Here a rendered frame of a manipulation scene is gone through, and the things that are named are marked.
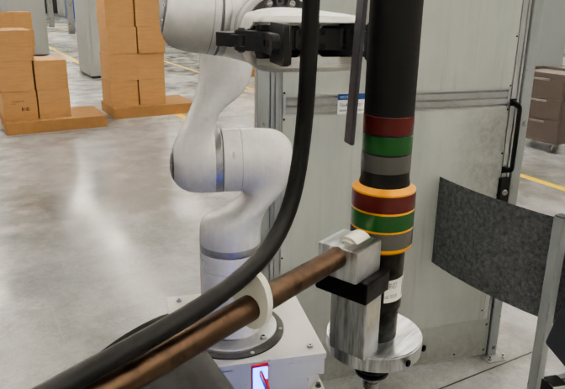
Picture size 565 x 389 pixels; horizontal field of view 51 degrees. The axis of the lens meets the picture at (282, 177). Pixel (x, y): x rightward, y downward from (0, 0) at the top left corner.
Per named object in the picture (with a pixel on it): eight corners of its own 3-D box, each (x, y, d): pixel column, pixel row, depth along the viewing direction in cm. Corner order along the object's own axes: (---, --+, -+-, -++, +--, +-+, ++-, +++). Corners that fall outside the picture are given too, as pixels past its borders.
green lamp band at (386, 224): (393, 239, 38) (395, 221, 38) (338, 223, 41) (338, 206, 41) (425, 220, 42) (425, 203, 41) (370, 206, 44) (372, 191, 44)
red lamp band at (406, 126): (398, 139, 37) (399, 120, 37) (352, 131, 39) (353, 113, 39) (422, 130, 40) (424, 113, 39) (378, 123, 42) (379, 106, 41)
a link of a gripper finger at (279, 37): (269, 58, 52) (292, 67, 45) (233, 59, 51) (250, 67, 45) (269, 20, 51) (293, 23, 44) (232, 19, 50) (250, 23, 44)
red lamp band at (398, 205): (395, 220, 38) (397, 202, 38) (339, 205, 41) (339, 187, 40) (425, 202, 41) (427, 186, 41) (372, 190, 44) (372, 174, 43)
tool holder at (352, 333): (377, 402, 38) (387, 263, 35) (290, 360, 42) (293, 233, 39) (438, 342, 45) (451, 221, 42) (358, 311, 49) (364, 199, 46)
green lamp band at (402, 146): (396, 159, 38) (398, 140, 37) (351, 150, 40) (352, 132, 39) (420, 149, 40) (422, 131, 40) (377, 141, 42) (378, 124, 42)
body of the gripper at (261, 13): (322, 67, 65) (364, 81, 54) (229, 69, 62) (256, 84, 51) (324, -5, 62) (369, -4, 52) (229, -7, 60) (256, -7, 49)
